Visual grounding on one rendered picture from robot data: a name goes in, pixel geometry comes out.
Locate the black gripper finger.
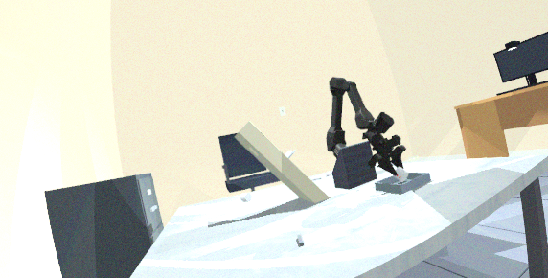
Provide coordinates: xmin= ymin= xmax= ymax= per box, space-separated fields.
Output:
xmin=391 ymin=151 xmax=403 ymax=168
xmin=377 ymin=156 xmax=398 ymax=176

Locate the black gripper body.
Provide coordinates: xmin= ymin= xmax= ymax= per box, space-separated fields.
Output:
xmin=368 ymin=136 xmax=406 ymax=168

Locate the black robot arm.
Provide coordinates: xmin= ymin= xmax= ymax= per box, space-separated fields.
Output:
xmin=326 ymin=77 xmax=401 ymax=158

